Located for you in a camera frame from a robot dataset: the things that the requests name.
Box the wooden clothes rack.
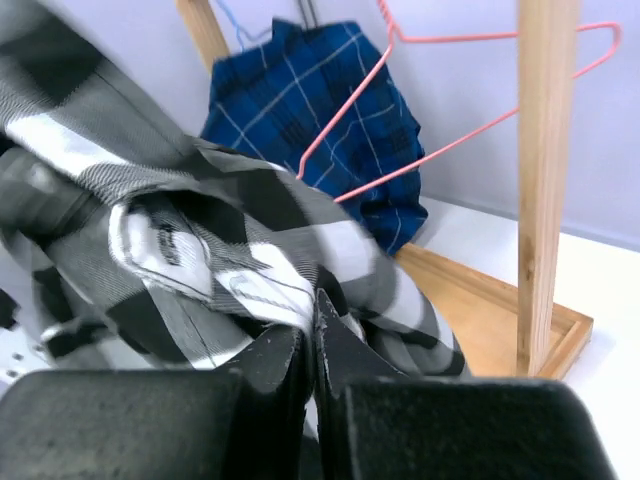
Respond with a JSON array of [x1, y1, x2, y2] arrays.
[[174, 0, 595, 381]]

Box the light blue wire hanger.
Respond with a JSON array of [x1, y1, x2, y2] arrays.
[[213, 1, 271, 53]]

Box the pink wire hanger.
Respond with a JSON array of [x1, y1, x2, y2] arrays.
[[296, 1, 622, 203]]

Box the blue plaid shirt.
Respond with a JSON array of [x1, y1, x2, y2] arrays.
[[199, 18, 429, 257]]

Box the black white checkered shirt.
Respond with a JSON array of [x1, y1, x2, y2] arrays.
[[1, 1, 469, 377]]

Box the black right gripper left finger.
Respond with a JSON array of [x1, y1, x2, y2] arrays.
[[1, 327, 306, 479]]

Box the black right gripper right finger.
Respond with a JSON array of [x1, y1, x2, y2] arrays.
[[314, 293, 614, 479]]

